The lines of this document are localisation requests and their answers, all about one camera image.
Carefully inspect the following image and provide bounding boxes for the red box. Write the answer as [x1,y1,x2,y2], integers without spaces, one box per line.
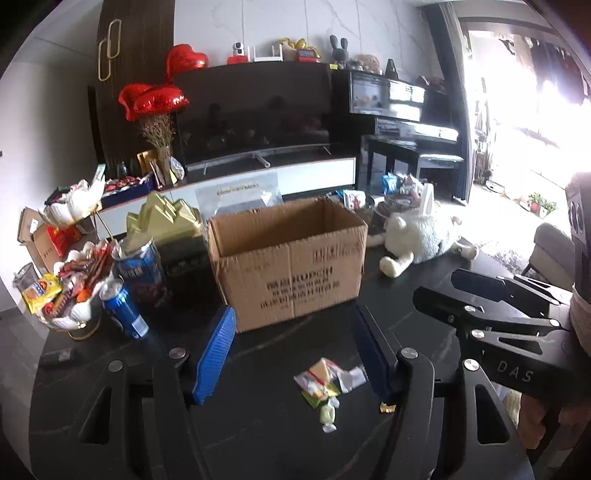
[46,226,81,257]

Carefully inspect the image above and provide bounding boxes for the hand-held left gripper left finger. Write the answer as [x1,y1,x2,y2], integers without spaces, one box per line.
[65,305,237,480]

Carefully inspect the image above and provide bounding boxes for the black piano bench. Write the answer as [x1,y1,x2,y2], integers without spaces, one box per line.
[418,154,465,199]

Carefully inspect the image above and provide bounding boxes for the white two-tier shell stand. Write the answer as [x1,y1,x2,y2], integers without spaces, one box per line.
[39,178,118,342]

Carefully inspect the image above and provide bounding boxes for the white television cabinet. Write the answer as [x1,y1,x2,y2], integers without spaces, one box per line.
[99,154,358,217]

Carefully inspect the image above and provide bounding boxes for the light grey armchair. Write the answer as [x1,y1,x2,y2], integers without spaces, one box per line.
[526,222,578,289]

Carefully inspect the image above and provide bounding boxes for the clear yellow candy packet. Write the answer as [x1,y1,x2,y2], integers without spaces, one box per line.
[294,357,345,393]

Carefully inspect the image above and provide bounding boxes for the open cardboard box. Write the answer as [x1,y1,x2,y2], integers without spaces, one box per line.
[18,208,61,273]

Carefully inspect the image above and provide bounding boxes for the blue box of snacks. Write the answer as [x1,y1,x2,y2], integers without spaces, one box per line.
[100,174,154,208]

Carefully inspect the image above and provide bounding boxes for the black television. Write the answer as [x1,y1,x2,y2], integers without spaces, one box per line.
[173,62,333,167]

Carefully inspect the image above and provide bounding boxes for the clear plastic wrapper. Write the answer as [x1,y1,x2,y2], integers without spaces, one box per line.
[336,364,368,394]

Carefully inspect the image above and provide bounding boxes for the black remote control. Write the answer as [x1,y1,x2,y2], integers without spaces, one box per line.
[39,348,77,367]

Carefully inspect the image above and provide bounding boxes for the red heart balloon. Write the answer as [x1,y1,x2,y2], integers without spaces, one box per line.
[119,83,155,121]
[166,44,208,84]
[134,85,190,116]

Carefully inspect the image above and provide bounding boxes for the dried flowers in vase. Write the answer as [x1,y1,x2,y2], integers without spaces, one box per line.
[139,113,178,185]

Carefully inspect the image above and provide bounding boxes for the yellow snack packet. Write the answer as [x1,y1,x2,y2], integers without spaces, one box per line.
[23,273,63,315]

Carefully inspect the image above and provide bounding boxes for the brown cardboard box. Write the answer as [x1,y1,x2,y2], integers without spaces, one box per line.
[206,196,369,334]

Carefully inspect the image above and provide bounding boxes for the gold gift bag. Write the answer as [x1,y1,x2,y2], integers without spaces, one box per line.
[137,148,160,174]

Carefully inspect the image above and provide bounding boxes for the pale green candy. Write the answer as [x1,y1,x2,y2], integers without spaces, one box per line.
[320,398,341,433]

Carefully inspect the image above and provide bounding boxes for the potted plant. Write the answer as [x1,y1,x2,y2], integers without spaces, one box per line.
[519,193,557,217]

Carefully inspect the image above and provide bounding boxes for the black box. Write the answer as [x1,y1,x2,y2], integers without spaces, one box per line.
[159,235,215,296]

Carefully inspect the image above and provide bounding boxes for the black upright piano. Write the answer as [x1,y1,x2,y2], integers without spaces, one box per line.
[331,69,462,199]

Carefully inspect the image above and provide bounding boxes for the blue soda can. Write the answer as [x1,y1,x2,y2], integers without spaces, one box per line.
[99,278,150,341]

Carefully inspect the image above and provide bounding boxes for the dark curtain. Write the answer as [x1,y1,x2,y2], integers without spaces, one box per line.
[427,0,476,204]

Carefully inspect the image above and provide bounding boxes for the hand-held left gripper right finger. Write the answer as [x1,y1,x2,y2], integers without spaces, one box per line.
[351,305,532,480]

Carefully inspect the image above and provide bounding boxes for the person's right hand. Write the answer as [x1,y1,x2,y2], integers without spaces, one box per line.
[519,394,591,464]

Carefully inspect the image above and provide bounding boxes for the white router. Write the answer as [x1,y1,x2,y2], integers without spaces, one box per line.
[252,41,283,62]

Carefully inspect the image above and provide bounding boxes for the small green candy packet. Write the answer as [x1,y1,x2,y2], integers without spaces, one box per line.
[301,385,340,408]

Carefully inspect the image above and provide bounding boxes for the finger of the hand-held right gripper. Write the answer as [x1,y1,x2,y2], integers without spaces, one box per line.
[412,286,563,331]
[450,268,574,306]

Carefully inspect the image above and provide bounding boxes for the pile of red snack sticks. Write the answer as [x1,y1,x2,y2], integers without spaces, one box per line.
[58,242,116,301]

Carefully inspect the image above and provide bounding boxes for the white plush sheep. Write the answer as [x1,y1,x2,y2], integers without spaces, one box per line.
[369,183,478,278]

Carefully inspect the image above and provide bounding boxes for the grey rabbit figurine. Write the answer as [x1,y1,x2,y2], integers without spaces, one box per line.
[329,34,350,63]

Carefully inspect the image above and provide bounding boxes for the gold wall ornament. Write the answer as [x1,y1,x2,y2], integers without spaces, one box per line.
[97,19,122,81]

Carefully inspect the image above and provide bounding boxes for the grey trash bin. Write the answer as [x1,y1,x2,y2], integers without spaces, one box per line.
[13,262,40,294]

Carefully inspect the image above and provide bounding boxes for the gold mountain-shaped box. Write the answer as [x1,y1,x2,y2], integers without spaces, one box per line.
[127,191,204,243]

